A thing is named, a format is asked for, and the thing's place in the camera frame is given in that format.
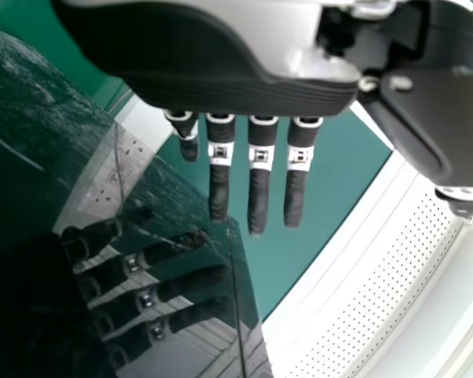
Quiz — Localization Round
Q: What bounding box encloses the white perforated cable duct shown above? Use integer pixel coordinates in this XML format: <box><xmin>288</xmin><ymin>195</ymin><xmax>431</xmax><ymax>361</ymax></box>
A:
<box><xmin>259</xmin><ymin>151</ymin><xmax>473</xmax><ymax>378</ymax></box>

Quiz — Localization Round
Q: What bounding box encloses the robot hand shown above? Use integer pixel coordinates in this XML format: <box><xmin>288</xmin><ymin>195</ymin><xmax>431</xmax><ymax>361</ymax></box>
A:
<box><xmin>50</xmin><ymin>0</ymin><xmax>473</xmax><ymax>238</ymax></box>

